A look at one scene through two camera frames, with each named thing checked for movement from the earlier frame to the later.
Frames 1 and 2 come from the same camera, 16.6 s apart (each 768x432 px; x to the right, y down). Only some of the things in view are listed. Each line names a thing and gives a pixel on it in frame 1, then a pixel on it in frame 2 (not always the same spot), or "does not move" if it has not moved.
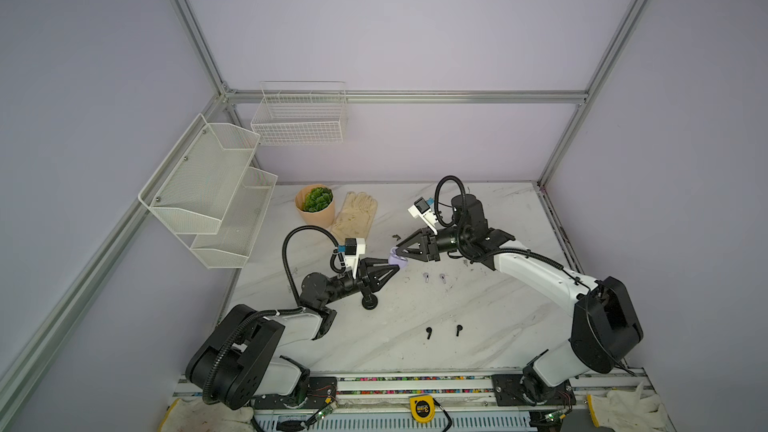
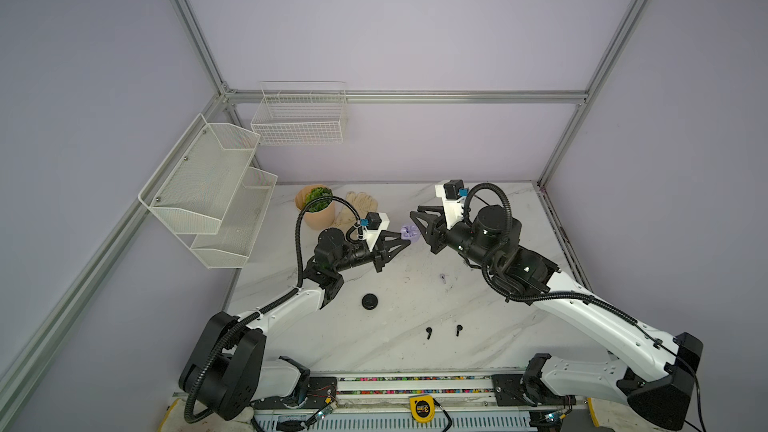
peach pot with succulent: x=315 y=204 does not move
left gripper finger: x=370 y=265 -> x=390 y=239
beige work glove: x=355 y=218 does not move
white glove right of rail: x=627 y=410 does not move
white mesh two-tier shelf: x=210 y=194 does not move
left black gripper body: x=360 y=283 -> x=375 y=255
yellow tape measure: x=422 y=408 does not move
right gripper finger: x=415 y=254 -> x=426 y=230
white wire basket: x=301 y=113 does not move
